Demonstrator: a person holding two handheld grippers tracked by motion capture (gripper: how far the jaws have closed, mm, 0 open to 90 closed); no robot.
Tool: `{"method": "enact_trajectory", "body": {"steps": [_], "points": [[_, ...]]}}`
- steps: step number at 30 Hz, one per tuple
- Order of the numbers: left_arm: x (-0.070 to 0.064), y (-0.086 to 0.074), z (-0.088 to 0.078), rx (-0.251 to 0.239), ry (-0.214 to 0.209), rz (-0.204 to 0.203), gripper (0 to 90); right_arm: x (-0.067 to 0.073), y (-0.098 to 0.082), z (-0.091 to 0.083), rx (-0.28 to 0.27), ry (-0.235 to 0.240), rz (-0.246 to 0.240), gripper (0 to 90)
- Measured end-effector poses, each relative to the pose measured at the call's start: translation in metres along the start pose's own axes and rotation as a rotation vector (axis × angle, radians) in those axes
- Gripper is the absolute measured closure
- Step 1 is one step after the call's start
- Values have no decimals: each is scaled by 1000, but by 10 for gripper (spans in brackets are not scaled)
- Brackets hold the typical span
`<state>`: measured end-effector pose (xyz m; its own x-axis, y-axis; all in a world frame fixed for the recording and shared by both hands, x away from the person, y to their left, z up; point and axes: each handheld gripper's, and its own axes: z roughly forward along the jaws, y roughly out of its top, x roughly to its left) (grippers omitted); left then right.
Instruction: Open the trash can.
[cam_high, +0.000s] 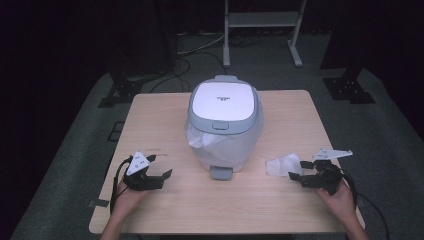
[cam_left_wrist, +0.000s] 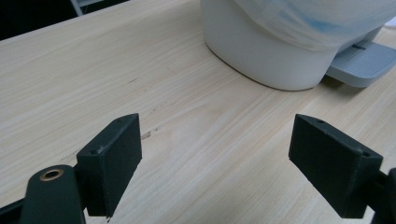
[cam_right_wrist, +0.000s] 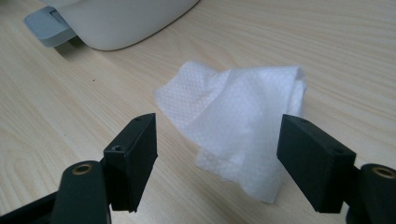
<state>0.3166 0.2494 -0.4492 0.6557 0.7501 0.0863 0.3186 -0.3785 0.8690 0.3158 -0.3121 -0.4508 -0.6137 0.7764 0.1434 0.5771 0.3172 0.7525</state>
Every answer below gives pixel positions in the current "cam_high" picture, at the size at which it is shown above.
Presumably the person's right hand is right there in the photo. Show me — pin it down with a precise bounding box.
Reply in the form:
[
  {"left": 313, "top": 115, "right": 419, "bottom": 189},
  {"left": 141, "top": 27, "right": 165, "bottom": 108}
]
[{"left": 314, "top": 181, "right": 358, "bottom": 228}]

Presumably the white grey pedal trash bin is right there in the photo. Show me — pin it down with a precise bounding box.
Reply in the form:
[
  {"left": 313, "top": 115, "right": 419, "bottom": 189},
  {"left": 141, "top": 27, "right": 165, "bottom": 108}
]
[{"left": 184, "top": 74, "right": 265, "bottom": 182}]

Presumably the dark rectangular floor plate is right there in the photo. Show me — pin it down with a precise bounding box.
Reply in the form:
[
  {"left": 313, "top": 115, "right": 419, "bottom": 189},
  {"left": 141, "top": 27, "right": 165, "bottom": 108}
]
[{"left": 106, "top": 121, "right": 125, "bottom": 143}]

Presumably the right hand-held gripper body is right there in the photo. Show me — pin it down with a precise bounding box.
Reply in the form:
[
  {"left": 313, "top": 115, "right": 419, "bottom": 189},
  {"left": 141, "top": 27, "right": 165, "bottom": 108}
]
[{"left": 300, "top": 148, "right": 354, "bottom": 196}]

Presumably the person's left hand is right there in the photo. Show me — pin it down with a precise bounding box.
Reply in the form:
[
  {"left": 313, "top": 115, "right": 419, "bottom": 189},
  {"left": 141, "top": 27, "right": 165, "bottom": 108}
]
[{"left": 111, "top": 176, "right": 151, "bottom": 218}]

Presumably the translucent white bin liner bag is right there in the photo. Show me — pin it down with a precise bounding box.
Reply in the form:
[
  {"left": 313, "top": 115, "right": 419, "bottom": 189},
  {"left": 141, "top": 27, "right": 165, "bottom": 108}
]
[{"left": 184, "top": 114, "right": 265, "bottom": 170}]

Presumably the white metal stand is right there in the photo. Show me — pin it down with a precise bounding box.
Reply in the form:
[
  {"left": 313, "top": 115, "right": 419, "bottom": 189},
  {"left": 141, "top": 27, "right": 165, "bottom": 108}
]
[{"left": 222, "top": 0, "right": 308, "bottom": 69}]

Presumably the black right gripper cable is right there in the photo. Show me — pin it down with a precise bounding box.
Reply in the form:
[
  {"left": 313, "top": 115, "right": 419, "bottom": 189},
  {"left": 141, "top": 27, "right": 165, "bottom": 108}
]
[{"left": 336, "top": 167, "right": 391, "bottom": 240}]

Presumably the black floor cable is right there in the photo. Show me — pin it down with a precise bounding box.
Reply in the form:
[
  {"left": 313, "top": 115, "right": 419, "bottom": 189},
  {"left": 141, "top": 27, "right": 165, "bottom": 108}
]
[{"left": 149, "top": 50, "right": 229, "bottom": 94}]

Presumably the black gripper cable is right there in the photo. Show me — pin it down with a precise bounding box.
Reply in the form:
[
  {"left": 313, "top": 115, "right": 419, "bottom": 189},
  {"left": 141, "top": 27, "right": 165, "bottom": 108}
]
[
  {"left": 336, "top": 167, "right": 391, "bottom": 240},
  {"left": 109, "top": 155, "right": 135, "bottom": 215}
]

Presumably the white tissue paper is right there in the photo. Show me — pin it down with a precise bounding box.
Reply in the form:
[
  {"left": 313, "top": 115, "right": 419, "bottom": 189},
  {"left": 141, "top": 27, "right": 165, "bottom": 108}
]
[{"left": 265, "top": 152, "right": 304, "bottom": 178}]

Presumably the white floor cable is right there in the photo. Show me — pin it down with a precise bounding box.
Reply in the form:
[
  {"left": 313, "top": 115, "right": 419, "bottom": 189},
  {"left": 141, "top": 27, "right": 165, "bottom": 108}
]
[{"left": 176, "top": 30, "right": 231, "bottom": 57}]

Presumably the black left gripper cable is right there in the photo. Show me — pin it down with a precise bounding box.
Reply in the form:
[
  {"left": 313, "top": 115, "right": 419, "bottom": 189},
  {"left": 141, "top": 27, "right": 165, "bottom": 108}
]
[{"left": 109, "top": 155, "right": 135, "bottom": 215}]

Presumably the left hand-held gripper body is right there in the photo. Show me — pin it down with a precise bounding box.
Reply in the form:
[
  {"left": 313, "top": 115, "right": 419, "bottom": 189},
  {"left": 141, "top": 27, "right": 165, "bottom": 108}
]
[{"left": 123, "top": 151, "right": 166, "bottom": 192}]

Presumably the grey tape piece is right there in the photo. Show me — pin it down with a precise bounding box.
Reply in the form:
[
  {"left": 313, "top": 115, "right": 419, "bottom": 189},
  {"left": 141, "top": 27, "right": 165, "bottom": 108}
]
[{"left": 87, "top": 198, "right": 110, "bottom": 209}]

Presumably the black stand with base plate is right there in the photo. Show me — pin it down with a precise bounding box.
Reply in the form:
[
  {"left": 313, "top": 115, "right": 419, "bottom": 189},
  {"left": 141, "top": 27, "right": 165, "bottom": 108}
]
[
  {"left": 319, "top": 0, "right": 377, "bottom": 105},
  {"left": 97, "top": 0, "right": 178, "bottom": 109}
]

